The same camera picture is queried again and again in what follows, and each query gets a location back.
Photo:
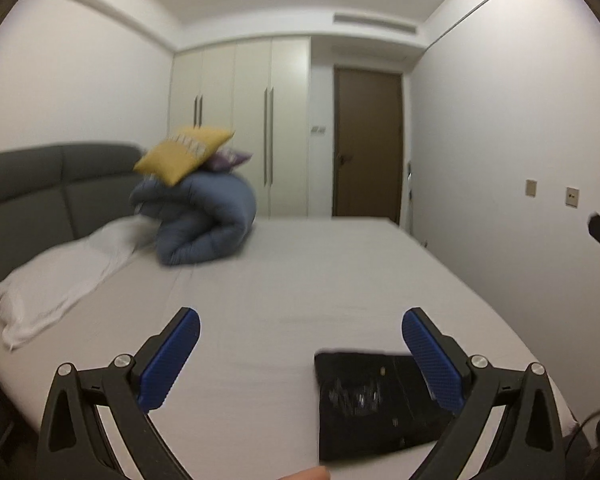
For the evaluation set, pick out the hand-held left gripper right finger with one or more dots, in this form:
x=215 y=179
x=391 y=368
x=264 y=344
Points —
x=432 y=360

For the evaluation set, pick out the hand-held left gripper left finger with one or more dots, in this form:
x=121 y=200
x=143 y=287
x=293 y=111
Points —
x=172 y=360

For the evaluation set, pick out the black pants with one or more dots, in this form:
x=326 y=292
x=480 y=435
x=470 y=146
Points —
x=370 y=410

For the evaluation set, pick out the person's left hand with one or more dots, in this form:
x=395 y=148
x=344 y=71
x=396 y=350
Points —
x=310 y=474

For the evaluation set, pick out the white pillow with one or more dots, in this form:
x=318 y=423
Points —
x=120 y=235
x=55 y=285

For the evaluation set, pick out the blue rolled duvet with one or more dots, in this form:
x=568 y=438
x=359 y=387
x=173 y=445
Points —
x=205 y=220

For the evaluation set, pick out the bed with white sheet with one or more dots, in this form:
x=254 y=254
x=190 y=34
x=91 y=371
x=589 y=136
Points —
x=305 y=270

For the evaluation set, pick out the yellow pillow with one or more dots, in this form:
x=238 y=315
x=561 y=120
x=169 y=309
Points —
x=185 y=155

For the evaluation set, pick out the purple pillow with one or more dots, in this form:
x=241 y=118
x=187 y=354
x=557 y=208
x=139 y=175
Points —
x=230 y=160

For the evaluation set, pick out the grey padded headboard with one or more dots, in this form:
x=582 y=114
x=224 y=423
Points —
x=30 y=195

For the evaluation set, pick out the brown wooden door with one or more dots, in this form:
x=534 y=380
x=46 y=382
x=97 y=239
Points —
x=367 y=135

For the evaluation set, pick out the cream wardrobe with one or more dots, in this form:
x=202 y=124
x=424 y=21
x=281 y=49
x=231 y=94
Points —
x=290 y=135

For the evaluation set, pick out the beige wall socket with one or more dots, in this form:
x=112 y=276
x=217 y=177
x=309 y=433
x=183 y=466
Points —
x=572 y=197

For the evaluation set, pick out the beige wall plate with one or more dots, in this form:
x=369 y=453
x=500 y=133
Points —
x=530 y=187

